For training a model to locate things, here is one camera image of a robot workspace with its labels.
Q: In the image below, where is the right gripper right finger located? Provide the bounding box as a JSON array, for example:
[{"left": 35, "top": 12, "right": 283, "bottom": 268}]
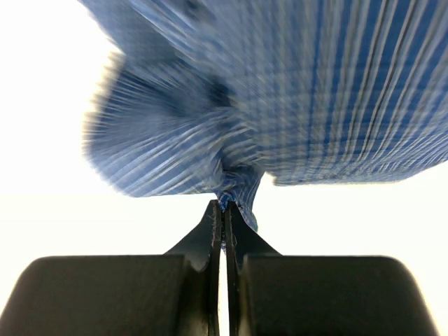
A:
[{"left": 224, "top": 203, "right": 438, "bottom": 336}]

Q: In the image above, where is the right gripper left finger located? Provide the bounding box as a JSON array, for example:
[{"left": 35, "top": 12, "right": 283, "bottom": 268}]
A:
[{"left": 1, "top": 201, "right": 222, "bottom": 336}]

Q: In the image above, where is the blue plaid shirt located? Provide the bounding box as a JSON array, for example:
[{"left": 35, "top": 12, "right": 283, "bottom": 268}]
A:
[{"left": 84, "top": 1, "right": 447, "bottom": 228}]

